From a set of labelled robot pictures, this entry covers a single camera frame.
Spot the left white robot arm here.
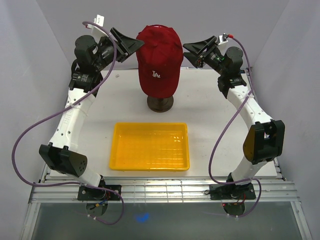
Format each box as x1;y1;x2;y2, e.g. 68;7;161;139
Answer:
39;28;145;200

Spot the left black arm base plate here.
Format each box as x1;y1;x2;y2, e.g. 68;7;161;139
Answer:
77;185;120;201

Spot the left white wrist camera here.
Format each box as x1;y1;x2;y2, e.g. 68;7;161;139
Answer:
87;15;111;38

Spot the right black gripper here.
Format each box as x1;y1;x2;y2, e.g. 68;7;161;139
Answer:
182;36;227;77

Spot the black cap red trim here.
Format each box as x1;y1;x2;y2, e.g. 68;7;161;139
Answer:
147;92;174;99

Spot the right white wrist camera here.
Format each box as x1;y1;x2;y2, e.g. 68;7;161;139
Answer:
217;33;234;47

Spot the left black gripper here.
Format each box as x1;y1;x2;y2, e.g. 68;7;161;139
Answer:
92;27;144;72

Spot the yellow plastic tray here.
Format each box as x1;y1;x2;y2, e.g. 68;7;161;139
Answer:
109;122;190;172

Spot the purple cable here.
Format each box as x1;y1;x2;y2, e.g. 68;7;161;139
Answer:
202;36;262;220
11;21;125;225

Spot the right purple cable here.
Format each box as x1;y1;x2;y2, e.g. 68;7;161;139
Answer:
202;36;262;220

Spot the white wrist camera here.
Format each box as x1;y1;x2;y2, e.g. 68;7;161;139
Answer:
87;15;111;38
217;33;234;47

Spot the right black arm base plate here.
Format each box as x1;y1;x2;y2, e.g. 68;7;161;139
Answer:
204;183;256;200

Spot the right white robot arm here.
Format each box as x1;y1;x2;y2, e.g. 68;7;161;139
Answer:
183;33;285;200

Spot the dark wooden mannequin stand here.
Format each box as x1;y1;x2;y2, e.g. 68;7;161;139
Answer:
147;96;174;113

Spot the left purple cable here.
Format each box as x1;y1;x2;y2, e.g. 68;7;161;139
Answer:
11;21;125;225

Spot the aluminium frame rail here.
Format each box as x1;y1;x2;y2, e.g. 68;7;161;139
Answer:
29;67;301;204

